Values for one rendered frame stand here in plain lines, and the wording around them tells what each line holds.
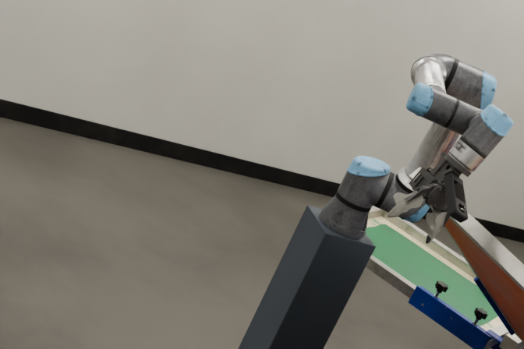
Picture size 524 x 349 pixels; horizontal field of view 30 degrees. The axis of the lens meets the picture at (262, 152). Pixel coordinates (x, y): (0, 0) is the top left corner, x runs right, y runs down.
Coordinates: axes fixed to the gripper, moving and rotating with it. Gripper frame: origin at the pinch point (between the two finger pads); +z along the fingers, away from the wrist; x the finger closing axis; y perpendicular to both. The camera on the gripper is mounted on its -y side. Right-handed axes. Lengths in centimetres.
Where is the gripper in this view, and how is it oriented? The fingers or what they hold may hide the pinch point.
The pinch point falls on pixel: (408, 232)
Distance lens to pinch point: 232.4
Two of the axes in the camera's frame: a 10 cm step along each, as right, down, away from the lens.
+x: -6.9, -4.6, -5.5
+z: -6.3, 7.7, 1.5
